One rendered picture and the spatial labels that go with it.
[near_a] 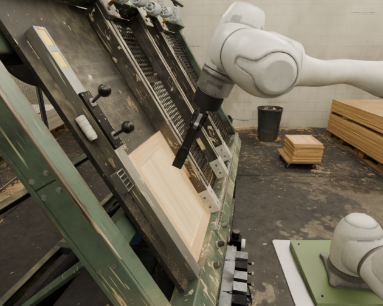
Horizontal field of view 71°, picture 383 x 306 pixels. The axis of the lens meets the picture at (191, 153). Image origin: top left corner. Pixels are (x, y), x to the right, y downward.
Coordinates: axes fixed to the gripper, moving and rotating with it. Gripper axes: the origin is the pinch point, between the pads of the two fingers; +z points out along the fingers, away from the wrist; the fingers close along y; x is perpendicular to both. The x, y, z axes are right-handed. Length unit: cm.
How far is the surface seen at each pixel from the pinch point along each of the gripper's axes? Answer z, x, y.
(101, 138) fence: 8.3, -25.0, -4.3
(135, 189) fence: 19.4, -9.0, -2.6
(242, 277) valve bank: 47, 44, -15
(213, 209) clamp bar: 40, 25, -42
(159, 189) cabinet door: 25.0, -2.3, -16.5
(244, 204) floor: 124, 90, -199
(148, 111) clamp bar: 10, -22, -46
